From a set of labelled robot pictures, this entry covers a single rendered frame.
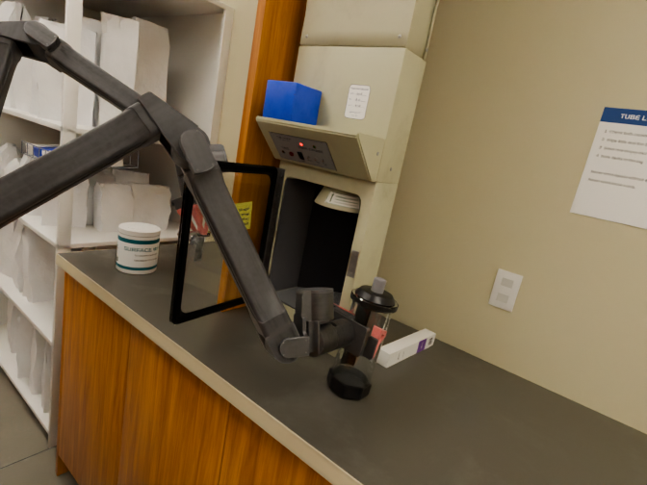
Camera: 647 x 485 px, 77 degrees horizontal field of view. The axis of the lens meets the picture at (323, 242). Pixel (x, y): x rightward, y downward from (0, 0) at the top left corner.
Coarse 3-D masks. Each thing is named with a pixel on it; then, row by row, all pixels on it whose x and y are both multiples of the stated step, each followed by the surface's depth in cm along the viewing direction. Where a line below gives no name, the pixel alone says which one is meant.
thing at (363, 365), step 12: (360, 312) 88; (372, 312) 87; (384, 312) 86; (372, 324) 87; (384, 324) 89; (336, 360) 93; (348, 360) 90; (360, 360) 89; (372, 360) 90; (336, 372) 92; (348, 372) 90; (360, 372) 90; (372, 372) 92; (348, 384) 90; (360, 384) 90
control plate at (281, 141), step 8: (272, 136) 105; (280, 136) 103; (288, 136) 101; (280, 144) 106; (288, 144) 104; (296, 144) 102; (304, 144) 99; (312, 144) 97; (320, 144) 96; (280, 152) 109; (288, 152) 106; (296, 152) 104; (304, 152) 102; (312, 152) 100; (320, 152) 98; (328, 152) 96; (296, 160) 107; (304, 160) 105; (312, 160) 102; (320, 160) 100; (328, 160) 98; (328, 168) 101
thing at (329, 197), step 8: (320, 192) 113; (328, 192) 109; (336, 192) 108; (344, 192) 107; (320, 200) 110; (328, 200) 108; (336, 200) 107; (344, 200) 107; (352, 200) 107; (360, 200) 108; (336, 208) 107; (344, 208) 106; (352, 208) 107
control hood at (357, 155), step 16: (272, 128) 102; (288, 128) 98; (304, 128) 95; (320, 128) 92; (272, 144) 108; (336, 144) 92; (352, 144) 89; (368, 144) 90; (288, 160) 110; (336, 160) 97; (352, 160) 93; (368, 160) 91; (352, 176) 98; (368, 176) 94
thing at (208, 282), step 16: (224, 176) 98; (240, 176) 102; (256, 176) 107; (240, 192) 104; (256, 192) 109; (240, 208) 106; (256, 208) 111; (192, 224) 94; (256, 224) 113; (192, 240) 95; (208, 240) 100; (256, 240) 115; (176, 256) 94; (192, 256) 97; (208, 256) 101; (192, 272) 98; (208, 272) 103; (224, 272) 108; (192, 288) 100; (208, 288) 104; (224, 288) 110; (192, 304) 101; (208, 304) 106
